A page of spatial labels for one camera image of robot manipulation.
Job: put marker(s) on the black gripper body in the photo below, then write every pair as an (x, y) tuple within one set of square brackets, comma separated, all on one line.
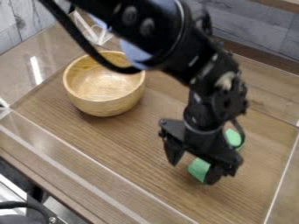
[(204, 144)]

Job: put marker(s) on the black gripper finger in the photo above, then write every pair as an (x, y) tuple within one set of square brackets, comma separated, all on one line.
[(174, 150), (216, 172)]

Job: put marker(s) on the green rectangular block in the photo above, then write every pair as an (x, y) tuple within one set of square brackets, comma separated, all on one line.
[(199, 165)]

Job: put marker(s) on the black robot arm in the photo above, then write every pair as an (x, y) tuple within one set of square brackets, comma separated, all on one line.
[(166, 37)]

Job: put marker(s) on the wooden bowl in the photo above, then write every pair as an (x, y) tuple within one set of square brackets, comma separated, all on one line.
[(98, 91)]

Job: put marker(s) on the black stand with cable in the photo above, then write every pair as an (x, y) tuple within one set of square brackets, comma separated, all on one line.
[(20, 210)]

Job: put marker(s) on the clear acrylic corner bracket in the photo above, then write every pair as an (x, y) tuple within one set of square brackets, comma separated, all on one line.
[(95, 34)]

